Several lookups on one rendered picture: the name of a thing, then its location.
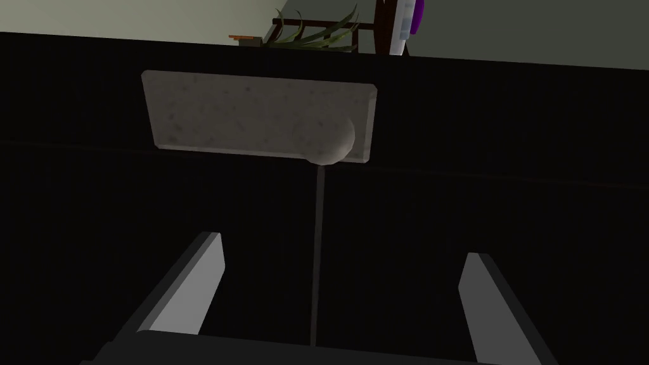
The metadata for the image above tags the black door leaf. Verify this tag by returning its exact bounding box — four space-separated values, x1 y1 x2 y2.
0 32 649 365

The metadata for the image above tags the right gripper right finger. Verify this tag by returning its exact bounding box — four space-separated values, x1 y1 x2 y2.
458 252 561 365

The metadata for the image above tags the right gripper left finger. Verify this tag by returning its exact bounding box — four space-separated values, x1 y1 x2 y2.
119 231 226 336

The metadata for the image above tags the grey stone door knob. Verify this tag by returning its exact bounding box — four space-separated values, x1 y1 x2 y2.
141 70 378 167

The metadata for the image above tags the dark wooden plant shelf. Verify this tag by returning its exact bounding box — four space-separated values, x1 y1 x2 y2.
228 0 424 56

